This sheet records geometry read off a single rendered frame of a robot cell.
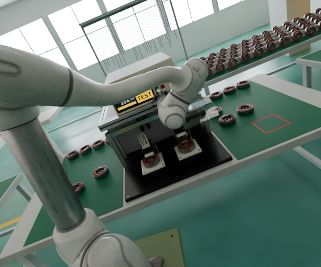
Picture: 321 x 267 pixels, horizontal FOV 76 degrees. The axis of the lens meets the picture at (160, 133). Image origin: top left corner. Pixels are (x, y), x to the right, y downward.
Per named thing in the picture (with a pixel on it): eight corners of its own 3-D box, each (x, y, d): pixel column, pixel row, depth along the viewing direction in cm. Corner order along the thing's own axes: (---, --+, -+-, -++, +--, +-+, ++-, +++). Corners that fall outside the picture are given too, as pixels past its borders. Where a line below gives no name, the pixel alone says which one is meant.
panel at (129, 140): (204, 122, 154) (193, 85, 140) (123, 155, 156) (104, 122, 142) (203, 121, 155) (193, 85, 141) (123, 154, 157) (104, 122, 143)
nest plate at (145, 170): (165, 166, 126) (165, 165, 126) (143, 175, 127) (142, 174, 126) (161, 153, 140) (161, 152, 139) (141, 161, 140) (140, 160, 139)
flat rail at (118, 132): (200, 100, 129) (198, 96, 128) (109, 138, 131) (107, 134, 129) (199, 100, 130) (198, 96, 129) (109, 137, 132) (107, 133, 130)
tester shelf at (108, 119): (202, 90, 127) (200, 83, 125) (100, 132, 129) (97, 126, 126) (184, 76, 166) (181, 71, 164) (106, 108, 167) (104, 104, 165)
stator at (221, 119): (238, 123, 141) (237, 118, 139) (221, 127, 143) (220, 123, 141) (233, 116, 150) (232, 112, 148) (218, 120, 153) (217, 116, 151)
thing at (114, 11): (197, 83, 462) (169, -16, 372) (122, 114, 467) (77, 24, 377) (191, 78, 506) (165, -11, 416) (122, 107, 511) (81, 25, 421)
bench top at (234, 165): (373, 116, 110) (374, 108, 108) (3, 265, 116) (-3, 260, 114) (261, 78, 200) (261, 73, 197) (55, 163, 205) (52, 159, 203)
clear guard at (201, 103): (219, 115, 107) (217, 105, 104) (177, 132, 108) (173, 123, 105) (199, 97, 136) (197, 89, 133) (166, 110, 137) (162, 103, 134)
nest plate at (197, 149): (202, 151, 126) (201, 150, 125) (179, 160, 126) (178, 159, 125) (194, 140, 139) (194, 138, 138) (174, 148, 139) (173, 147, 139)
